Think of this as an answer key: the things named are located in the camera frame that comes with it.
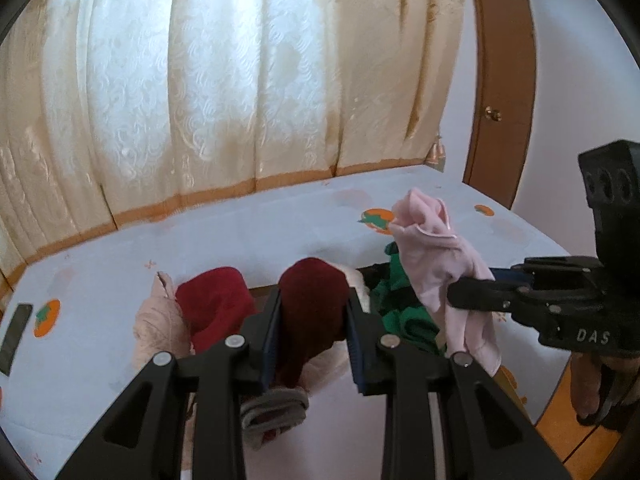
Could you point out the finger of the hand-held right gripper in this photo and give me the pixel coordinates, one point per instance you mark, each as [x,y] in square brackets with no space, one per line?
[550,266]
[480,292]

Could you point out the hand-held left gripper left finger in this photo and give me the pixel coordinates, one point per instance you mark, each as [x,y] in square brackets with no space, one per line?
[271,340]

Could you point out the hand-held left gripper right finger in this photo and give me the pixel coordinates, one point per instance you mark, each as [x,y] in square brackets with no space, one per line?
[356,345]

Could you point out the pale pink underwear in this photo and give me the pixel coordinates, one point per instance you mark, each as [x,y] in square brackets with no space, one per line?
[435,260]

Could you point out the green black striped underwear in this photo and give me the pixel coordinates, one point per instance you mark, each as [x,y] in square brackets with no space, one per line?
[400,310]

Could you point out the maroon sock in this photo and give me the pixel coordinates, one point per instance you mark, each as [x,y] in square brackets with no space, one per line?
[312,300]

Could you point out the white underwear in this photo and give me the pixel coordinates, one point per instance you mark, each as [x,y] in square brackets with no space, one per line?
[357,285]

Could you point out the dark red underwear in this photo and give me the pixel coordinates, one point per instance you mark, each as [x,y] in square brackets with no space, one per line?
[215,300]

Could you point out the white shallow box gold edge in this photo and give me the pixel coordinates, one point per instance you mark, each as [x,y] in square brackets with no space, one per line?
[340,435]

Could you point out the person's right hand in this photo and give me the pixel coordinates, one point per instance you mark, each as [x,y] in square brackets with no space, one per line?
[585,380]

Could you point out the curtain tieback tassel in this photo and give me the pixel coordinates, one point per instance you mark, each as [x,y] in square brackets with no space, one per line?
[435,152]

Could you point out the brass door knob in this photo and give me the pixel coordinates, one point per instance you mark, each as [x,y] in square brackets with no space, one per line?
[493,114]

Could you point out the white orange-print tablecloth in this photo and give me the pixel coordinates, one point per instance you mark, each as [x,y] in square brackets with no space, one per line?
[125,240]

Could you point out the brown wooden door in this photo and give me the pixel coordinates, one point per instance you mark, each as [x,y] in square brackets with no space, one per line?
[500,85]

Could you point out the black remote control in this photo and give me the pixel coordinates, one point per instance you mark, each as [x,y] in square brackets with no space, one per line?
[15,340]

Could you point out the cream and orange floral curtain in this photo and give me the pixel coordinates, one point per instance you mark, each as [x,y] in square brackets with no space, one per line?
[225,85]

